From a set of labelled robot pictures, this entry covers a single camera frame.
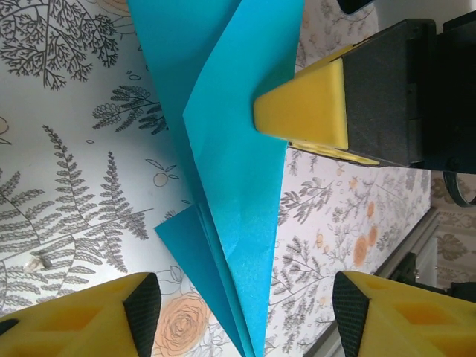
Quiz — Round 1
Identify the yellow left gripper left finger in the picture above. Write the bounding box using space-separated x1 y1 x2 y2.
0 272 162 357

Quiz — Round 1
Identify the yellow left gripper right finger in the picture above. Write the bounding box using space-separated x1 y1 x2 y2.
332 270 476 357

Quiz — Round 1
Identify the blue paper sheet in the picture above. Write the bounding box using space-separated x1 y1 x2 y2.
126 0 306 357

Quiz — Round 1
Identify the aluminium side rail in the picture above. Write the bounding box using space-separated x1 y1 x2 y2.
308 208 442 357

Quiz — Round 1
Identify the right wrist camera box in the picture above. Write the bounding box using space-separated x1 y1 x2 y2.
336 0 380 16

